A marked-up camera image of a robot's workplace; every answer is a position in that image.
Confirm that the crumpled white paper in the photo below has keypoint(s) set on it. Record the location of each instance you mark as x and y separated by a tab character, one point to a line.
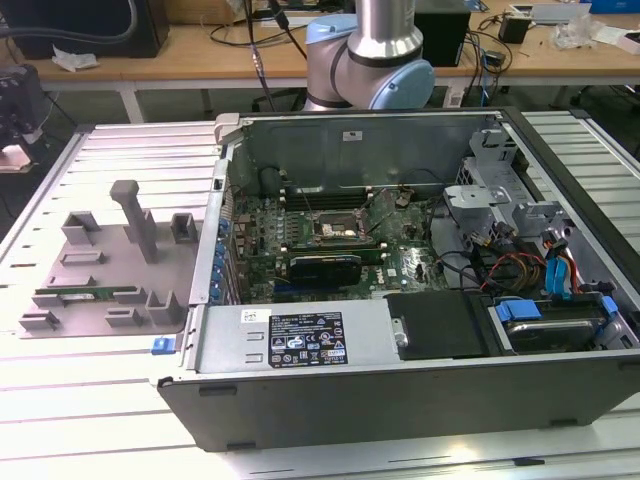
75	59

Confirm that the large black tower box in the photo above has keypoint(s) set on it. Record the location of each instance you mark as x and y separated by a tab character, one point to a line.
130	47

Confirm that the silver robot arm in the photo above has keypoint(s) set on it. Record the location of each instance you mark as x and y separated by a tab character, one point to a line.
380	30

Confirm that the white flat box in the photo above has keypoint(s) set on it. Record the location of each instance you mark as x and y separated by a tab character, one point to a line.
625	40

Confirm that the wooden desk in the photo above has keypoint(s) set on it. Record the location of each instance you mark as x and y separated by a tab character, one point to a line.
175	62

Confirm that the silver metal drive cage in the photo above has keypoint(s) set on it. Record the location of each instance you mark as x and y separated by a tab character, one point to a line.
475	197

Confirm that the clear plastic bags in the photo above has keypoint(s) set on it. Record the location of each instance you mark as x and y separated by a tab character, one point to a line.
575	32

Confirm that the black desktop box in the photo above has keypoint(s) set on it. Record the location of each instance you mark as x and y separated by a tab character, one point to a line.
450	40

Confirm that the blue disk carrier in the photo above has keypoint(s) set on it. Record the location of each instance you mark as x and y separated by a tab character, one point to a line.
520	311

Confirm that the grey parts rack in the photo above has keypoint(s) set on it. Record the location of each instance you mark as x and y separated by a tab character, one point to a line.
115	270

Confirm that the brown cardboard box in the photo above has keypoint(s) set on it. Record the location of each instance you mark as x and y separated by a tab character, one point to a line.
235	10

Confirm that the metal locking lever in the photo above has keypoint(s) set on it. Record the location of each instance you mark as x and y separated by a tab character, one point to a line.
310	204

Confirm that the black open PC case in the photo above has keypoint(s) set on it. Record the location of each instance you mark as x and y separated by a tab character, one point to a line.
400	410

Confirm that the hard disk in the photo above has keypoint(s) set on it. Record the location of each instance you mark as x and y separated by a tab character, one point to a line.
545	335

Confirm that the dark RAM stick with label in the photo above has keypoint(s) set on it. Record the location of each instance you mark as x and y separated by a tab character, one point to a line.
372	256

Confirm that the green motherboard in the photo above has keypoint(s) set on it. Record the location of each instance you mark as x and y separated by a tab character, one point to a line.
400	235

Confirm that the white tag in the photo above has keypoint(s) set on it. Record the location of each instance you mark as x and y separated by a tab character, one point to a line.
454	97

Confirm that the black plastic shroud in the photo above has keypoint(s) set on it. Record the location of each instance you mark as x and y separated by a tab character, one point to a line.
435	325

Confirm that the black cylindrical part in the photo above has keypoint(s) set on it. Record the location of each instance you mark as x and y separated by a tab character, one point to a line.
270	180

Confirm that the black RAM slot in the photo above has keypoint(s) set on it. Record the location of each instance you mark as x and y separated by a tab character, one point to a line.
340	190
340	247
340	244
340	195
340	204
340	250
340	199

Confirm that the round coin battery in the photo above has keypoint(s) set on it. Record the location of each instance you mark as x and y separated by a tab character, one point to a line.
403	201

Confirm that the blue plastic clip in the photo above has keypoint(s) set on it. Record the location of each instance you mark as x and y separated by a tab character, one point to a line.
162	346

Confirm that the white flat tray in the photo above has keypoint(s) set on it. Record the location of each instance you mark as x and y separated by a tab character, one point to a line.
555	14

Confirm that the green RAM stick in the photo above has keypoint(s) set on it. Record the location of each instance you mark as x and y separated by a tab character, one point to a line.
115	290

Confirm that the small black adapter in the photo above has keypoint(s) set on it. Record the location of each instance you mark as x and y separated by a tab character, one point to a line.
495	57

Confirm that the black graphics card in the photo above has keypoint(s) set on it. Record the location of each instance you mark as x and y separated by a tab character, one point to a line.
325	274

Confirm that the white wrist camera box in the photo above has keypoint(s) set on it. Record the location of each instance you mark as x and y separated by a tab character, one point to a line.
11	159

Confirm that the small black cube box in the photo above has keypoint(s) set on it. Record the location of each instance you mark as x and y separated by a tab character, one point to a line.
514	29

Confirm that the blue expansion slot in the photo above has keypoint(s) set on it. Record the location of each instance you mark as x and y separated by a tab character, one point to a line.
287	289

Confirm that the silver power supply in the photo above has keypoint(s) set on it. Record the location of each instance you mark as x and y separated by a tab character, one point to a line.
225	345

